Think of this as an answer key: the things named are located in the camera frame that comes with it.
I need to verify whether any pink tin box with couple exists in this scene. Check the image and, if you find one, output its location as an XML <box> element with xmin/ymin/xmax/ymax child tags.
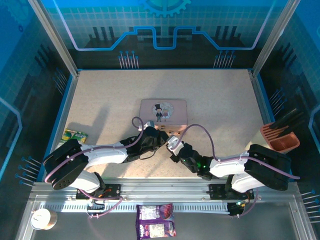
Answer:
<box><xmin>139</xmin><ymin>98</ymin><xmax>188</xmax><ymax>135</ymax></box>

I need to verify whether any purple snack bag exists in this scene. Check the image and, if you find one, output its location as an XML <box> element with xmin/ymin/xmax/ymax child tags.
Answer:
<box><xmin>135</xmin><ymin>203</ymin><xmax>177</xmax><ymax>240</ymax></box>

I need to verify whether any green snack packet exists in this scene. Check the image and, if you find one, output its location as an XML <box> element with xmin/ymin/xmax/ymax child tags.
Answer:
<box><xmin>56</xmin><ymin>128</ymin><xmax>89</xmax><ymax>150</ymax></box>

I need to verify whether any cream terracotta knife block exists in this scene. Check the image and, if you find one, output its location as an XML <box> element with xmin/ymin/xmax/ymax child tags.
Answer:
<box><xmin>251</xmin><ymin>123</ymin><xmax>301</xmax><ymax>154</ymax></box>

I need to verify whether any white paper cup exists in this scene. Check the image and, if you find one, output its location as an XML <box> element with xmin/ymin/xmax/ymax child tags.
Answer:
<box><xmin>30</xmin><ymin>208</ymin><xmax>58</xmax><ymax>231</ymax></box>

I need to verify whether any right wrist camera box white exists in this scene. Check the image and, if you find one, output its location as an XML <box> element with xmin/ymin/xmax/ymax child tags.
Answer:
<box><xmin>166</xmin><ymin>134</ymin><xmax>185</xmax><ymax>153</ymax></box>

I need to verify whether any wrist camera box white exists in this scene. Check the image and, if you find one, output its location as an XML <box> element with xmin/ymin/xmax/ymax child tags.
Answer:
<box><xmin>143</xmin><ymin>120</ymin><xmax>158</xmax><ymax>131</ymax></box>
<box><xmin>166</xmin><ymin>134</ymin><xmax>185</xmax><ymax>153</ymax></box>

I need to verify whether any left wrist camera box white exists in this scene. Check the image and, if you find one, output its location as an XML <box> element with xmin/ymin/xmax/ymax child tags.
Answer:
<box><xmin>143</xmin><ymin>120</ymin><xmax>158</xmax><ymax>131</ymax></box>

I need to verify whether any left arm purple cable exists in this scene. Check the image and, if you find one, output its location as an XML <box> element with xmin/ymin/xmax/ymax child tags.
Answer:
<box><xmin>44</xmin><ymin>116</ymin><xmax>145</xmax><ymax>220</ymax></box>

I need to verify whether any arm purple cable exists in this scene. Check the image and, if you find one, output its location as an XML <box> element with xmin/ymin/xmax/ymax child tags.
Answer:
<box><xmin>44</xmin><ymin>116</ymin><xmax>145</xmax><ymax>220</ymax></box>
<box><xmin>174</xmin><ymin>123</ymin><xmax>301</xmax><ymax>219</ymax></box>

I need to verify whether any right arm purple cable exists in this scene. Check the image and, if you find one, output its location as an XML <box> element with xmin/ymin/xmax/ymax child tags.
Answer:
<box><xmin>174</xmin><ymin>123</ymin><xmax>301</xmax><ymax>219</ymax></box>

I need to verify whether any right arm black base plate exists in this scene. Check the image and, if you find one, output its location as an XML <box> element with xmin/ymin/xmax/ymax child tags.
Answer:
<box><xmin>208</xmin><ymin>183</ymin><xmax>255</xmax><ymax>201</ymax></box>

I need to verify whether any aluminium frame rail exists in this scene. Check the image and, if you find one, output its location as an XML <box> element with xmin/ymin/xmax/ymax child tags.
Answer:
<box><xmin>29</xmin><ymin>176</ymin><xmax>301</xmax><ymax>201</ymax></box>

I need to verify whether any white slotted cable duct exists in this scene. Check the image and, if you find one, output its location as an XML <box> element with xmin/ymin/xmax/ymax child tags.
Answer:
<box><xmin>39</xmin><ymin>201</ymin><xmax>231</xmax><ymax>214</ymax></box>

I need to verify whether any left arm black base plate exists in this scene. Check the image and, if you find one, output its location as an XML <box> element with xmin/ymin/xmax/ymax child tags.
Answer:
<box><xmin>76</xmin><ymin>183</ymin><xmax>123</xmax><ymax>201</ymax></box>

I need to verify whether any black knife handle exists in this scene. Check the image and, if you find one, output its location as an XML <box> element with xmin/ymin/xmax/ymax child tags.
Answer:
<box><xmin>274</xmin><ymin>112</ymin><xmax>305</xmax><ymax>133</ymax></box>
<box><xmin>271</xmin><ymin>108</ymin><xmax>300</xmax><ymax>129</ymax></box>
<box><xmin>277</xmin><ymin>119</ymin><xmax>305</xmax><ymax>138</ymax></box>

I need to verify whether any aluminium frame post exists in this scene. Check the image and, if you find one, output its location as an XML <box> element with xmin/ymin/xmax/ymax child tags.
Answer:
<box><xmin>251</xmin><ymin>0</ymin><xmax>302</xmax><ymax>77</ymax></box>
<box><xmin>26</xmin><ymin>0</ymin><xmax>80</xmax><ymax>77</ymax></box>

